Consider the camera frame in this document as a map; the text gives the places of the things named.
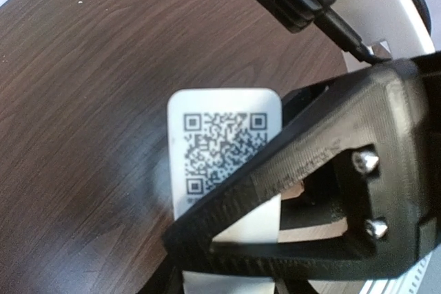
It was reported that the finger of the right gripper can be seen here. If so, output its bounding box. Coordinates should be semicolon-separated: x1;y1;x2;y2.
163;66;418;279

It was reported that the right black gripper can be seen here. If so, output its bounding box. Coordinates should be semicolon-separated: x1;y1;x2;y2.
391;51;440;260

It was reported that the white remote control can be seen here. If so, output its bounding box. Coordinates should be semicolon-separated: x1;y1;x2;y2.
167;88;282;293

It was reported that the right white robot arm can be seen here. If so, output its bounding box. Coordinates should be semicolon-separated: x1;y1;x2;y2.
163;0;440;280

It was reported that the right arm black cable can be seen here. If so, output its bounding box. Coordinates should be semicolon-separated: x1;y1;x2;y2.
316;8;380;64

